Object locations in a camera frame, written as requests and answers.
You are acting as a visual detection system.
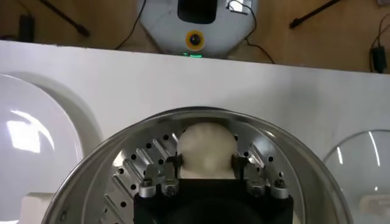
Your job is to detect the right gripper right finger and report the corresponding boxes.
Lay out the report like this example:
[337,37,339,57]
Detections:
[230,153,289,199]

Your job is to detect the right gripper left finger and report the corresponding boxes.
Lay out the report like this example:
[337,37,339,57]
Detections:
[138,153,184,198]

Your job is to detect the white steamed baozi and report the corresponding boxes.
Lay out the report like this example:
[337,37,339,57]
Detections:
[176,122,238,180]

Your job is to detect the round glass pot lid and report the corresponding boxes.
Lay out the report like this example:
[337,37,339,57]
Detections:
[322,130,390,224]

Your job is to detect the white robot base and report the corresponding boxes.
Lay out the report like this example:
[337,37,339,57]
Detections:
[136,0,259,58]

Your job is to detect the stainless steel steamer basket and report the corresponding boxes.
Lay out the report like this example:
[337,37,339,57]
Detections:
[19,106,354,224]

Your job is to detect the white round plate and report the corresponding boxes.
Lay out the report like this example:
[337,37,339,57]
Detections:
[0,72,85,224]

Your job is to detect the black floor stand leg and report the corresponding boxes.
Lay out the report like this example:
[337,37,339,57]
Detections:
[38,0,91,37]
[289,0,342,30]

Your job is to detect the black power brick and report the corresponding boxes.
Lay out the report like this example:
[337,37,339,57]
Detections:
[18,14,35,42]
[370,46,388,74]

